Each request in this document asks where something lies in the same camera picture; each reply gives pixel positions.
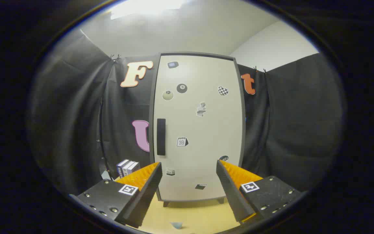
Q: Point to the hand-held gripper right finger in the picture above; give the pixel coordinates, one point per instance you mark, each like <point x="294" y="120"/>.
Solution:
<point x="232" y="195"/>

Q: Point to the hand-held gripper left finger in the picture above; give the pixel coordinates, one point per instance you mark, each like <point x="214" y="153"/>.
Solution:
<point x="144" y="198"/>

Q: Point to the white blue tube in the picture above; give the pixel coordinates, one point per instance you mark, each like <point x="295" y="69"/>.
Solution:
<point x="176" y="225"/>

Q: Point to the white cabinet door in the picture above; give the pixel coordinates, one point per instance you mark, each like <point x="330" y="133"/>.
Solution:
<point x="206" y="146"/>

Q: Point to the white spine book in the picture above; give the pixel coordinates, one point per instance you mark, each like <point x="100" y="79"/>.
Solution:
<point x="127" y="168"/>

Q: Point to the dark blue book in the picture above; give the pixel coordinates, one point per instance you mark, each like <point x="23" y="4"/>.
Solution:
<point x="119" y="169"/>

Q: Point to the dark grey cabinet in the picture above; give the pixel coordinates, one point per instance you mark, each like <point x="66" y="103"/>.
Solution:
<point x="243" y="130"/>

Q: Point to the thin black stand pole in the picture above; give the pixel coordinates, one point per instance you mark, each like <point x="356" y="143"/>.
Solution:
<point x="100" y="130"/>

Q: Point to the black backdrop cloth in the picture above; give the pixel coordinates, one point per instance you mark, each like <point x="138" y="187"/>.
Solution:
<point x="70" y="113"/>

